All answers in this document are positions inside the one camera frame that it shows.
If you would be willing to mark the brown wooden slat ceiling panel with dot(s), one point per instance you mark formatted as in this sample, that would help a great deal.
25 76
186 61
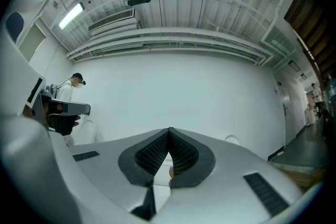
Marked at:
312 21

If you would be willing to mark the large water jug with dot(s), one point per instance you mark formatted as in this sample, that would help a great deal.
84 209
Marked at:
331 86

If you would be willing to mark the white air conditioner vent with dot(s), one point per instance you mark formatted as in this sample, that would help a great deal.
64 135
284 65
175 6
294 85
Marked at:
113 21

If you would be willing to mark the white door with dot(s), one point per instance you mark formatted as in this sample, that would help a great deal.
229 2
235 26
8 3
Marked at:
284 115

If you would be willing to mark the frosted wall window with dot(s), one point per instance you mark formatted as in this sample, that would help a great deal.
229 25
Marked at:
31 43

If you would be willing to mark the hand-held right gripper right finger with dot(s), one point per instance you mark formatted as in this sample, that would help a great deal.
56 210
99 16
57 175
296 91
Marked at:
223 191

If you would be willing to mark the short ceiling light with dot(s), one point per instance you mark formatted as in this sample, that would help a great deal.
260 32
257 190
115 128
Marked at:
71 15

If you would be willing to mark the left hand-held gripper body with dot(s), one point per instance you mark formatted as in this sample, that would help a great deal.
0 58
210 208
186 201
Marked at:
60 110

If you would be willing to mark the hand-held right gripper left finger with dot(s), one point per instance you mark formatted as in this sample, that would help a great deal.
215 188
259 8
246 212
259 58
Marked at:
105 173

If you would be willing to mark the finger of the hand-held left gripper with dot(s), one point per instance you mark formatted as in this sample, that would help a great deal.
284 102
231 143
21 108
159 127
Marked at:
34 89

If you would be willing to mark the white ceiling pipes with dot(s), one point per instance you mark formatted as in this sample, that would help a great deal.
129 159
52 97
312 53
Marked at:
170 43

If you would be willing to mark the white ceiling vent grille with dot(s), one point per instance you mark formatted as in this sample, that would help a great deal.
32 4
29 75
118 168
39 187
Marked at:
279 43

